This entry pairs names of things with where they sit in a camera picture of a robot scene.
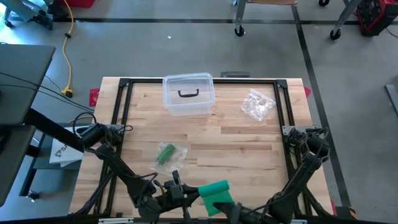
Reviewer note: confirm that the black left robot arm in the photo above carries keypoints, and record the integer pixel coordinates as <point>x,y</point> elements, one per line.
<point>124,174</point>

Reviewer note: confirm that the clear plastic storage box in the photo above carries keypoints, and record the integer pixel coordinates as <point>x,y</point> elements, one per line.
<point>189,105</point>

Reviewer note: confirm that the dark desk top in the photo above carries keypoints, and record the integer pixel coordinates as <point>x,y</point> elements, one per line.
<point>12,161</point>

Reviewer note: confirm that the grey cart leg with caster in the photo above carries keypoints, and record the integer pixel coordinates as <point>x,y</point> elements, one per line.
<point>342,18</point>
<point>239,18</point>

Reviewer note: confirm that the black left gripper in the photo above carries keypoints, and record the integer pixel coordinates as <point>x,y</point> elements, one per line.
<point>174,196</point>

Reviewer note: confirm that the silver edge plate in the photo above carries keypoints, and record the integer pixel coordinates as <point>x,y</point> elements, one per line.
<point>116,221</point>
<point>300,221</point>

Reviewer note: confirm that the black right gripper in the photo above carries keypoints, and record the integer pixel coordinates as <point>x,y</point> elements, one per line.
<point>248,214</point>

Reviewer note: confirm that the black aluminium table frame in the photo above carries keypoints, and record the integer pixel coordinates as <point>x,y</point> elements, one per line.
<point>149,81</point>

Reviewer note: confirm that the green elastic bandage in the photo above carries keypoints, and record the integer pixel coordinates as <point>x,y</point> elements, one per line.
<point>165,154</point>

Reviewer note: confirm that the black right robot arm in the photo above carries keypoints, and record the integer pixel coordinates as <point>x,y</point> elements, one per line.
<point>298,183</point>

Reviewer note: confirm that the silver frame bracket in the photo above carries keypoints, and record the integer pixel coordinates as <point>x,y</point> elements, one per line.
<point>287,128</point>
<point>116,127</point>

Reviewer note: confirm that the teal elastic bandage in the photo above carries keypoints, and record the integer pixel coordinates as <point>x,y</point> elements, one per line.
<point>217,196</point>

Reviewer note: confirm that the dark grey edge bracket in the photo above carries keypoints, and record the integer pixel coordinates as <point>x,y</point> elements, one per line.
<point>234,74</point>

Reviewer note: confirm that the grey desk top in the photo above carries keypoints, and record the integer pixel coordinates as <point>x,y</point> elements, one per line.
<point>28,62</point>

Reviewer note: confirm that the red table clamp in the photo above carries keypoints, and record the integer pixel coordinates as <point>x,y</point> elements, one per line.
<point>333,207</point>
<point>94,97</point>
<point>307,92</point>

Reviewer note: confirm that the white printed box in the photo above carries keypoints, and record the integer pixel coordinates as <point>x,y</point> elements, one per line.
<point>62,153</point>

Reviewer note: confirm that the red and black crate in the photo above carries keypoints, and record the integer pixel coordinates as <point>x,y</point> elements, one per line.
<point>376,17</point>

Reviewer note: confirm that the clear plastic bag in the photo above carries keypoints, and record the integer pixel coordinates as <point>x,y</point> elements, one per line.
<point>174,161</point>
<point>257,104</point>

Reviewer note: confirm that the red plastic tote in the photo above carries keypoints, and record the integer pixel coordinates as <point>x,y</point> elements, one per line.
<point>74,3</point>

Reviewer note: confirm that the grey metal bar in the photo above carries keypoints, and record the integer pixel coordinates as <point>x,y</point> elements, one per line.
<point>392,99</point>

